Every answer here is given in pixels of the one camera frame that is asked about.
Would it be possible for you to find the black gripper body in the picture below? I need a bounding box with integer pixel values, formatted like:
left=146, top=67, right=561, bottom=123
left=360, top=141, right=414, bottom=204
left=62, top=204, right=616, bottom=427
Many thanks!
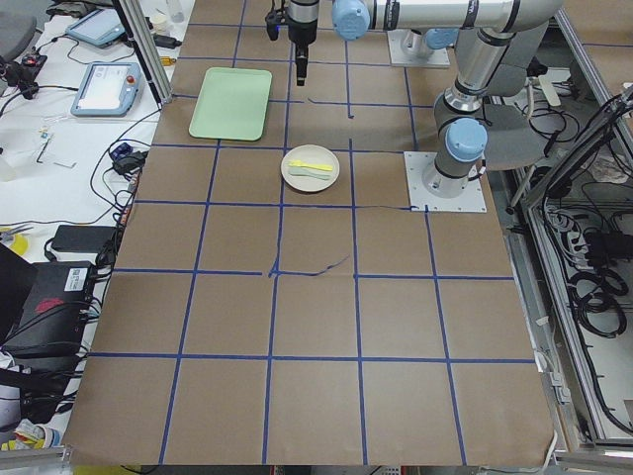
left=287, top=0, right=317, bottom=64

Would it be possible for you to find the yellow plastic fork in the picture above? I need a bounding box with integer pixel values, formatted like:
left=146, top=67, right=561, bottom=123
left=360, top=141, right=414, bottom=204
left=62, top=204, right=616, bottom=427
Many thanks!
left=288, top=159, right=334, bottom=171

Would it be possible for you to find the white round plate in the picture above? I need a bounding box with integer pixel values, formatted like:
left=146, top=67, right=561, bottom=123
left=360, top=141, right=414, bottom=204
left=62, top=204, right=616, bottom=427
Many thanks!
left=280, top=144, right=340, bottom=193

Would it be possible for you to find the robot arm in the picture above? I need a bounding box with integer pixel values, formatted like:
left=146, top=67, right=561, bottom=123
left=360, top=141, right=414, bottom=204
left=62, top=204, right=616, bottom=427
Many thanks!
left=402, top=28, right=459, bottom=57
left=331, top=1, right=562, bottom=179

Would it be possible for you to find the light green tray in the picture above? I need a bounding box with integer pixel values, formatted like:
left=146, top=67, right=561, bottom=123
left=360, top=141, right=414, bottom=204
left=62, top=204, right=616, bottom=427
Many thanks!
left=189, top=67, right=272, bottom=142

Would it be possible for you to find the pale green plastic spoon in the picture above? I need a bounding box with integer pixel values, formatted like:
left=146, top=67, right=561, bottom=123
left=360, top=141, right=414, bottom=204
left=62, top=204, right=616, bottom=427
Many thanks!
left=288, top=166, right=330, bottom=180

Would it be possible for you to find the black power adapter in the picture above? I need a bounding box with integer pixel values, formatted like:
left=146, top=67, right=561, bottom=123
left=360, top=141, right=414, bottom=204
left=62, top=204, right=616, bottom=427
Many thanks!
left=153, top=35, right=182, bottom=49

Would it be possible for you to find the gold metal cylinder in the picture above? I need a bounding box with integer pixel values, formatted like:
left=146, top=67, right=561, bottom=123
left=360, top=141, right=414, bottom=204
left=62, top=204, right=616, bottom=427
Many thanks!
left=160, top=56, right=177, bottom=66

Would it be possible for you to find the teach pendant near tray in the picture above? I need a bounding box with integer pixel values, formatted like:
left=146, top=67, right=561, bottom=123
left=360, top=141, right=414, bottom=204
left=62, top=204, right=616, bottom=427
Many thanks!
left=70, top=61, right=142, bottom=117

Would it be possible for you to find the grey office chair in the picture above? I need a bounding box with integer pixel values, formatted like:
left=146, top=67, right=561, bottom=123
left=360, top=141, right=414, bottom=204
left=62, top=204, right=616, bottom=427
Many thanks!
left=482, top=68, right=560, bottom=172

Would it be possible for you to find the black power brick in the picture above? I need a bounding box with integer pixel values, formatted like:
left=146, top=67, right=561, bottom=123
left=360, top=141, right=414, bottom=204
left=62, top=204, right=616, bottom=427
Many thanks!
left=50, top=225, right=115, bottom=253

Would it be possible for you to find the black computer box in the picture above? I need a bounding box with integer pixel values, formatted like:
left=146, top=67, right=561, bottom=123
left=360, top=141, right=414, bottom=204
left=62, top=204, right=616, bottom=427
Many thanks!
left=1, top=245, right=98, bottom=358

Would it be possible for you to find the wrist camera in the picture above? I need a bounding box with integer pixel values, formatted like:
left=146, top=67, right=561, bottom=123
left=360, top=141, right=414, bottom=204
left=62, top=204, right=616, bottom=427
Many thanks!
left=265, top=9, right=284, bottom=42

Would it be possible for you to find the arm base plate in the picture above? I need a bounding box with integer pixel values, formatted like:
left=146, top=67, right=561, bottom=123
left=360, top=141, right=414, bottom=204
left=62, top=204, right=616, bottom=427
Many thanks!
left=388, top=29, right=456, bottom=68
left=404, top=151, right=487, bottom=213

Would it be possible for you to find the aluminium frame post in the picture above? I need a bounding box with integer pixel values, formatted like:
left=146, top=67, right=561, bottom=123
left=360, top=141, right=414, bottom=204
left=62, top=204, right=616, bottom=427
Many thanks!
left=112, top=0, right=172, bottom=107

